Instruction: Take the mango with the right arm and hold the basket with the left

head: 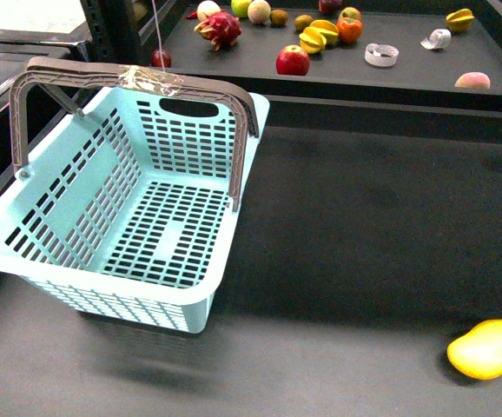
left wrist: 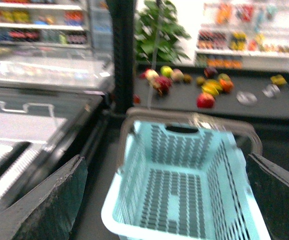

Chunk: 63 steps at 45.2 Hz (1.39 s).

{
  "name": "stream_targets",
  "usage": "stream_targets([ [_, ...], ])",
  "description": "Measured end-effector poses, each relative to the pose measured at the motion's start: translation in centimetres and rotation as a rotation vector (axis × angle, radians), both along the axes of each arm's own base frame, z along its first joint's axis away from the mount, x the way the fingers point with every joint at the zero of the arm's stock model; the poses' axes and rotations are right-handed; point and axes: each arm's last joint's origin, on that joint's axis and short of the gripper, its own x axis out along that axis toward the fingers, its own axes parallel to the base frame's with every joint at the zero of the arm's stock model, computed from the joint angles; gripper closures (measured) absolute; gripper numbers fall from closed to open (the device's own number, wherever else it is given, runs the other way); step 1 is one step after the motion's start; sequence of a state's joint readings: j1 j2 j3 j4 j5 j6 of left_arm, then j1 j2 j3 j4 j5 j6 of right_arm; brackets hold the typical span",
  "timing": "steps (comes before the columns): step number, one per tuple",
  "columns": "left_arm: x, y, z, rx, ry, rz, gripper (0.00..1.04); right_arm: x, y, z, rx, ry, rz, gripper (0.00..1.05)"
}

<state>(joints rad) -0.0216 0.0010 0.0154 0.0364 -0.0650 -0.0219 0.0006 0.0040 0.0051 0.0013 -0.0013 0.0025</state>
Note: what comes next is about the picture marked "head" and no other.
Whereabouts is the light blue plastic basket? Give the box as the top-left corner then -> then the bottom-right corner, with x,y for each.
0,57 -> 270,334

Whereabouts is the yellow mango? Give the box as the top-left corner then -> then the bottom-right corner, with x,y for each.
446,319 -> 502,381

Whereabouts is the red apple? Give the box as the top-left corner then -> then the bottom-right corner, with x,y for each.
275,44 -> 310,76

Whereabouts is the dark red plum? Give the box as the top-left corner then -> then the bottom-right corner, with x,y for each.
150,49 -> 172,68

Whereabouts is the pink dragon fruit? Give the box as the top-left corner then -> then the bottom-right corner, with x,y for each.
194,10 -> 242,51

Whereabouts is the yellow star fruit front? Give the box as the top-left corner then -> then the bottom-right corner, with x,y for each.
299,19 -> 339,55

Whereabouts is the yellow star fruit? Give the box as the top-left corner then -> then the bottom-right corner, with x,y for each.
299,19 -> 339,55
446,8 -> 475,33

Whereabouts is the brown kiwi left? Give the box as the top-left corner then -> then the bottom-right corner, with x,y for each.
270,9 -> 288,27

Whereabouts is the brown kiwi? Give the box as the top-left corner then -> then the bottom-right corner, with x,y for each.
294,14 -> 314,32
270,9 -> 288,27

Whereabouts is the brown kiwi right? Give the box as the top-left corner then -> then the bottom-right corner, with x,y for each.
294,14 -> 314,32

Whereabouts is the tan round melon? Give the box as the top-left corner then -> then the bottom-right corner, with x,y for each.
248,0 -> 271,24

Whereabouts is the white tape roll left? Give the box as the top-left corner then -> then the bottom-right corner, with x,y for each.
364,43 -> 400,68

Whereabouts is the white tape roll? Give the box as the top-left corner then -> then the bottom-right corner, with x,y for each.
364,43 -> 400,68
420,29 -> 452,50

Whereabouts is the green apple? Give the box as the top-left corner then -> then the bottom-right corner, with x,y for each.
230,0 -> 252,18

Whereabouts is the orange persimmon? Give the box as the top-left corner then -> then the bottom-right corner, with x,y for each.
336,17 -> 363,44

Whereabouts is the white tape roll right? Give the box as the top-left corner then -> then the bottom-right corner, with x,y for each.
420,29 -> 452,50

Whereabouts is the pink peach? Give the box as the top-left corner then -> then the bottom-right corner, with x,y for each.
454,71 -> 491,89

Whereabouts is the yellow star fruit far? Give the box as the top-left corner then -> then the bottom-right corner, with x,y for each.
446,8 -> 475,33

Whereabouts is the white string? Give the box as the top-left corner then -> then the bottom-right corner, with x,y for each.
151,0 -> 166,70

